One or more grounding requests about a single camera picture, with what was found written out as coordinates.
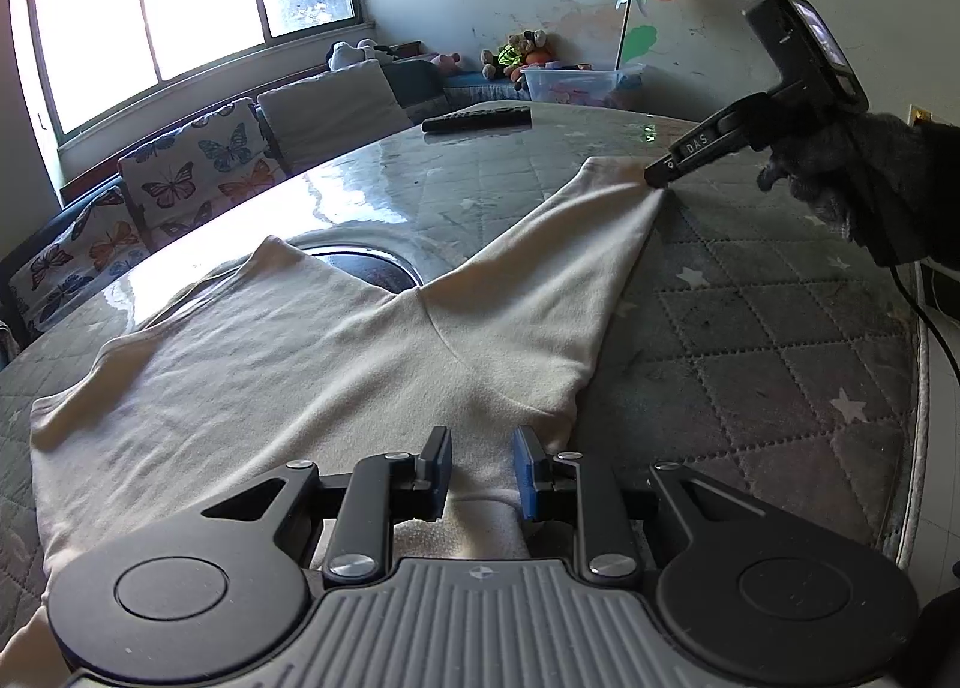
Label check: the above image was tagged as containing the pile of stuffed toys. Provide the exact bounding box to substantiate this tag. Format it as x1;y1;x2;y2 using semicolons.
480;28;557;83

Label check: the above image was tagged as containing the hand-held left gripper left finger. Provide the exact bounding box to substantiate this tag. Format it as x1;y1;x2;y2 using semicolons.
201;425;455;580

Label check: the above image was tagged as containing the black cable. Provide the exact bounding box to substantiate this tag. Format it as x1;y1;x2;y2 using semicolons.
887;260;960;393

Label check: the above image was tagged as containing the black remote control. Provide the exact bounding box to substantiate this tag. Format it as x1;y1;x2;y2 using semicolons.
421;106;533;134

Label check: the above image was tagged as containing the cream long-sleeve shirt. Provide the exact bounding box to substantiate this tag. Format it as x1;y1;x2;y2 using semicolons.
28;155;670;670

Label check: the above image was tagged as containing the butterfly print cushion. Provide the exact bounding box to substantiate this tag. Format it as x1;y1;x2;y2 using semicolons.
6;187;153;345
118;98;292;244

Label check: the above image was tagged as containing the dark round dish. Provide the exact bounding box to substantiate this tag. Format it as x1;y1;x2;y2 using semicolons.
289;244;422;295

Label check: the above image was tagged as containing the blue grey cushion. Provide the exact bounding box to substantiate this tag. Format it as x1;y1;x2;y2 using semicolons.
384;60;452;125

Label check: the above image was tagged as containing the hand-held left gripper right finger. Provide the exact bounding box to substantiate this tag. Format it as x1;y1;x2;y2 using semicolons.
511;425;760;580

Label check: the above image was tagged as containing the white plush toy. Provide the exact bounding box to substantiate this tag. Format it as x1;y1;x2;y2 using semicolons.
327;38;400;71

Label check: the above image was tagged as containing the person's right hand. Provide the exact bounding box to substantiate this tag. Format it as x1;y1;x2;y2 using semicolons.
756;110;935;265

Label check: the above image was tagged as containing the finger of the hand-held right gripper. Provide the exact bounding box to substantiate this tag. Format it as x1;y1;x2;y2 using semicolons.
643;109;751;191

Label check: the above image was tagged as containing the plain grey cushion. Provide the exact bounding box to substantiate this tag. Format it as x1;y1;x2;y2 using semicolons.
256;59;415;173

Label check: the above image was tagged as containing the clear plastic storage box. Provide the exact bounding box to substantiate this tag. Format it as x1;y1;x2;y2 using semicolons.
523;62;647;110

